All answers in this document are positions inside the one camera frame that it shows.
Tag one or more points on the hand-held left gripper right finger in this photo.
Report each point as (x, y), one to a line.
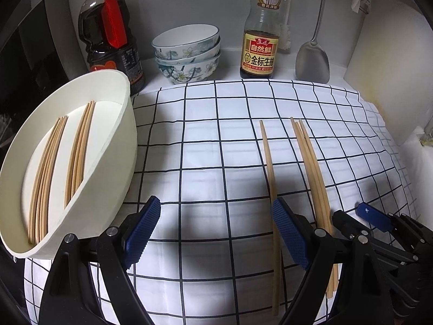
(291, 237)

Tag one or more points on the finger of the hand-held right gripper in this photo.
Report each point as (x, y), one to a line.
(375, 216)
(343, 221)

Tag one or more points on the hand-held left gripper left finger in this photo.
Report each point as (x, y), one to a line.
(142, 233)

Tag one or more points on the wooden chopstick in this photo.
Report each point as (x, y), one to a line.
(299, 143)
(310, 149)
(304, 149)
(269, 162)

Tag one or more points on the white divided container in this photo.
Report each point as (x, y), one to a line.
(115, 142)

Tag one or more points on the bunch of wooden chopsticks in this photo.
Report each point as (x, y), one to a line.
(44, 182)

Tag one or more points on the white checkered cloth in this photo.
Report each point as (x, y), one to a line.
(209, 162)

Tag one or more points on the white cutting board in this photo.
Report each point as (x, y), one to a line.
(389, 74)

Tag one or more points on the metal spatula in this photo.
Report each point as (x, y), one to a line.
(313, 59)

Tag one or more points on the slim glass sauce bottle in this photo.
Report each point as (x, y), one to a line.
(258, 50)

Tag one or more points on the white bottle brush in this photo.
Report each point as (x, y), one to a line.
(286, 37)

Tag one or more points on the large dark sauce bottle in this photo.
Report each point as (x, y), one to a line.
(98, 40)

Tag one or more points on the black kitchen appliance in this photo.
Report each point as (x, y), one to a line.
(27, 57)

